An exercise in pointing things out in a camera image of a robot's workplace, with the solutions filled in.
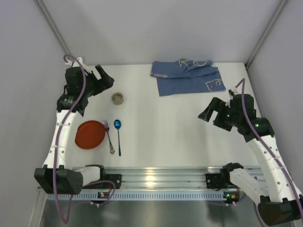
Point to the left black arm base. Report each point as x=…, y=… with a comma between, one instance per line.
x=115, y=178

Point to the blue cloth placemat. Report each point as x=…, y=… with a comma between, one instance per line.
x=186, y=77

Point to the iridescent metal fork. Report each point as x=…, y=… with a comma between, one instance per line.
x=106, y=126

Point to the blue metal spoon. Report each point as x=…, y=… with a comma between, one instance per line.
x=117, y=125

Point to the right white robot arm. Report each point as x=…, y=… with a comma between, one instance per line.
x=281, y=201

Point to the perforated cable duct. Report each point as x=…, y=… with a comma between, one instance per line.
x=120, y=195

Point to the aluminium mounting rail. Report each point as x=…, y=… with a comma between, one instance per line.
x=165, y=177

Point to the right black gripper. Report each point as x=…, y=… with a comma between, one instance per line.
x=219, y=116

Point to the red plate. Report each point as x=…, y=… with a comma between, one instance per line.
x=90, y=134

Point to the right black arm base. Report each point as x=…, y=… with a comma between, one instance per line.
x=218, y=181

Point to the small speckled ceramic cup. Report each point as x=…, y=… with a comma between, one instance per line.
x=117, y=98

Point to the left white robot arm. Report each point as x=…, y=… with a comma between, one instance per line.
x=67, y=168

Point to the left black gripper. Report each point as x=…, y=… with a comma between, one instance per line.
x=96, y=82

